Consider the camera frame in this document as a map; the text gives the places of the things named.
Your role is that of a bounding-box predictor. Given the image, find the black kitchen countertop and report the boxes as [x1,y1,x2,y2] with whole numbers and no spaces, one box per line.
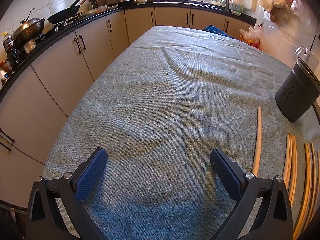
[0,0,258,100]

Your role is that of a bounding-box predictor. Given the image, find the cooking oil bottle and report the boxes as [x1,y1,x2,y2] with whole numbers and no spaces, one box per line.
[1,31,15,55]

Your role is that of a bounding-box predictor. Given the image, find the steel-lidded wok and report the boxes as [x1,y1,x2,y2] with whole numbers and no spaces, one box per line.
[12,8,46,48]

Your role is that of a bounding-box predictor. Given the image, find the small glass jar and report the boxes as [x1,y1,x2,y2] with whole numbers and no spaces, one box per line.
[23,39,37,54]

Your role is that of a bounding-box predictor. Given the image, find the bunch of wooden chopsticks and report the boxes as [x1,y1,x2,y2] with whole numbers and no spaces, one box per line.
[251,106,320,240]

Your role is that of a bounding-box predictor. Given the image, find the beige base cabinets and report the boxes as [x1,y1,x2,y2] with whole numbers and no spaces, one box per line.
[0,6,258,210]

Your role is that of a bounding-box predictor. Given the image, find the dark grey chopstick holder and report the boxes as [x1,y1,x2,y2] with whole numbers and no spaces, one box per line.
[274,56,320,122]

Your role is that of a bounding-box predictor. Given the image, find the clear glass mug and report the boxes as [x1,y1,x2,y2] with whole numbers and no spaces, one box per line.
[292,45,314,68]

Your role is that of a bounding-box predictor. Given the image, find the blue plastic bag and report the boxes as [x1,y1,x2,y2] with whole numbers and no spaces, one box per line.
[204,25,235,39]

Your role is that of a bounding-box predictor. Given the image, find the grey-green tablecloth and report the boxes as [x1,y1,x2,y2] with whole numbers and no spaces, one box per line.
[41,25,320,240]

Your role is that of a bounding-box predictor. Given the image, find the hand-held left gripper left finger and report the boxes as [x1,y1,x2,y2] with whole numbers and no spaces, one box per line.
[25,147,108,240]

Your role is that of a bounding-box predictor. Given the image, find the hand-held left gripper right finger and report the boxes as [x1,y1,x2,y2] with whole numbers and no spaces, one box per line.
[210,147,293,240]

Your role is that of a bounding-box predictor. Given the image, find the orange basket with plastic bags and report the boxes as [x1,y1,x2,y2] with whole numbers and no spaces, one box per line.
[239,24,262,48]

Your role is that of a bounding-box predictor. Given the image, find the gas stove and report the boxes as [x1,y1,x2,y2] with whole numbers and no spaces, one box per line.
[37,12,80,40]

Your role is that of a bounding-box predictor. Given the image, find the white detergent bottle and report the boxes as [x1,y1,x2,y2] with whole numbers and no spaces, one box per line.
[230,0,244,14]

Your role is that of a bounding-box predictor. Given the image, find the black wok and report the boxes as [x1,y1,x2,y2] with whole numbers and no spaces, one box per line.
[47,0,92,24]

